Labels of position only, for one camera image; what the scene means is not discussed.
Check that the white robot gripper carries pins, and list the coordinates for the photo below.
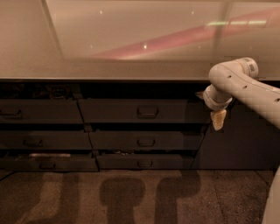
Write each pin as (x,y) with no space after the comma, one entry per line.
(213,102)

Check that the dark drawer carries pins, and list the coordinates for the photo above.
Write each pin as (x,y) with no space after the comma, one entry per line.
(39,111)
(143,111)
(44,140)
(144,162)
(145,140)
(49,162)

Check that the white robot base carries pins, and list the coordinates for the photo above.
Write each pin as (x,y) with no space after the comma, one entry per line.
(271,213)

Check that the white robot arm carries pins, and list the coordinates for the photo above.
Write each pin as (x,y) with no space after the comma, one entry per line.
(237,79)

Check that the dark right cabinet door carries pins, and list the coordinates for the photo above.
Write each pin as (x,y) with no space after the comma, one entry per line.
(246,142)

